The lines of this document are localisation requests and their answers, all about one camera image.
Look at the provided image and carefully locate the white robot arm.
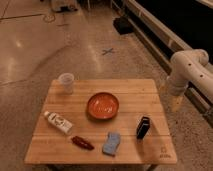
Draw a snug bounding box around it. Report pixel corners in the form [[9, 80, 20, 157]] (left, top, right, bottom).
[[166, 49, 213, 101]]

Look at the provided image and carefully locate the black upright eraser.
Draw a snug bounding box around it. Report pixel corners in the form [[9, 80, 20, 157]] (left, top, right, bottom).
[[136, 116, 150, 139]]

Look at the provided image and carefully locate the orange round plate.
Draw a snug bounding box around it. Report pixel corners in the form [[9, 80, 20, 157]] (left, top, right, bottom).
[[87, 92, 119, 120]]

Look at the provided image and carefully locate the wooden folding table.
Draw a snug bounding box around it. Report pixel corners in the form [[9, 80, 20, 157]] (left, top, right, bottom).
[[25, 79, 177, 165]]

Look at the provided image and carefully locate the clear plastic cup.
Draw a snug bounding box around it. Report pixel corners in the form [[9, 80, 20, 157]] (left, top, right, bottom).
[[58, 73, 74, 94]]

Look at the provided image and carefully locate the blue sponge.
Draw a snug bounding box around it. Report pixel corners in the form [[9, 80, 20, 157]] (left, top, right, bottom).
[[102, 132, 121, 156]]

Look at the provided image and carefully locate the white tube bottle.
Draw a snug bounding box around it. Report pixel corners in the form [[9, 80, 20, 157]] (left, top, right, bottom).
[[44, 111, 73, 135]]

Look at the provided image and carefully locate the black bag on floor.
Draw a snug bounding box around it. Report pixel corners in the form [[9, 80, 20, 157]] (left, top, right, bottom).
[[113, 17, 133, 35]]

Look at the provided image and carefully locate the coiled cable on floor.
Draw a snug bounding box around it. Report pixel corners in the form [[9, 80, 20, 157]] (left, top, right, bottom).
[[42, 11, 57, 24]]

